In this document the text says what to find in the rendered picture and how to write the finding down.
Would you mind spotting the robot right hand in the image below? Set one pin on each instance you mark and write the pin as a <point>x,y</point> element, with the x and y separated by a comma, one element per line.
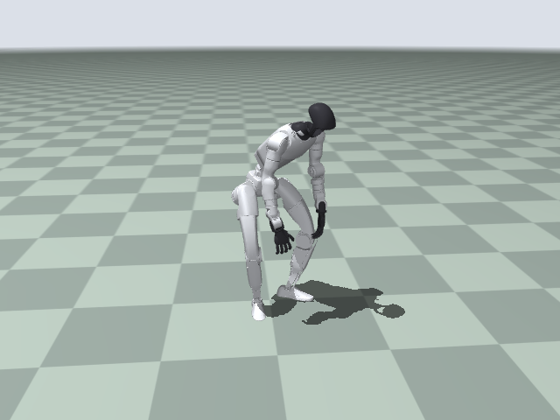
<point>281,238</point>

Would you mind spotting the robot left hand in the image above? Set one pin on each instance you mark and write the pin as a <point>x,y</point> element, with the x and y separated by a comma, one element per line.
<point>321,219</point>

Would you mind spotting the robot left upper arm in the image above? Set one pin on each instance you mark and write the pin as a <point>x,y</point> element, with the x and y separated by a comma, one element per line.
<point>315,168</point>

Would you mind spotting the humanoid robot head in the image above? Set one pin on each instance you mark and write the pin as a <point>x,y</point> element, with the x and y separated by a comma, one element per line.
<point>322,119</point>

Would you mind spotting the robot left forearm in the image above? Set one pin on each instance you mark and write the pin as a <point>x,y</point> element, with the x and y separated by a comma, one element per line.
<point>318,190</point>

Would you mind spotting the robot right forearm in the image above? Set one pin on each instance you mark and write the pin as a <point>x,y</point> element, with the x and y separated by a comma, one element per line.
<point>270,200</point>

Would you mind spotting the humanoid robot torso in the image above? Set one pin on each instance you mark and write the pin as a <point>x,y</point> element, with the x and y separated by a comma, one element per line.
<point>295,149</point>

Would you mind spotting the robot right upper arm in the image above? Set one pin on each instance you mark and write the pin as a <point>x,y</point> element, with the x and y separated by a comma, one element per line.
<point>276,146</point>

